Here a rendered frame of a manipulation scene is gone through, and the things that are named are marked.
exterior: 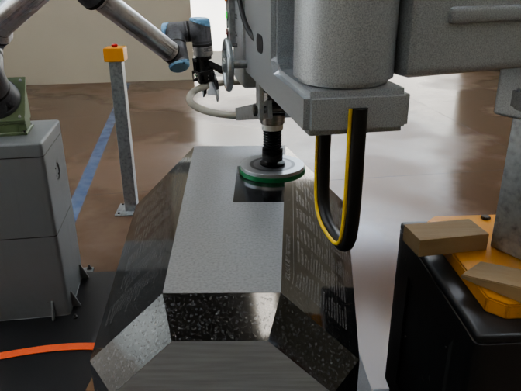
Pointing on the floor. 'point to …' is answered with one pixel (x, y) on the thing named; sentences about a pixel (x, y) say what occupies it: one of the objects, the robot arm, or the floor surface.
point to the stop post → (125, 143)
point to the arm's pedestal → (37, 227)
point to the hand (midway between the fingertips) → (212, 98)
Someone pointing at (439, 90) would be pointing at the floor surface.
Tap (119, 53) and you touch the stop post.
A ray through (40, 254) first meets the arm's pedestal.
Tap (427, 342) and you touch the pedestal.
